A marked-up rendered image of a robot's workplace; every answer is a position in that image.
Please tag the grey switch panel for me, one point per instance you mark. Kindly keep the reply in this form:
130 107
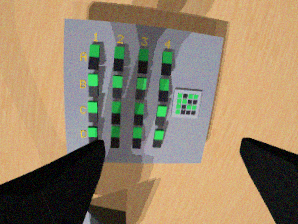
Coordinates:
147 92

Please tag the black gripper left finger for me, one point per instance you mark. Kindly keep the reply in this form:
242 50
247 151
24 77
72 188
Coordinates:
58 193

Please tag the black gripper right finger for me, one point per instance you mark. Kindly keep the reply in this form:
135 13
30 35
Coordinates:
274 172

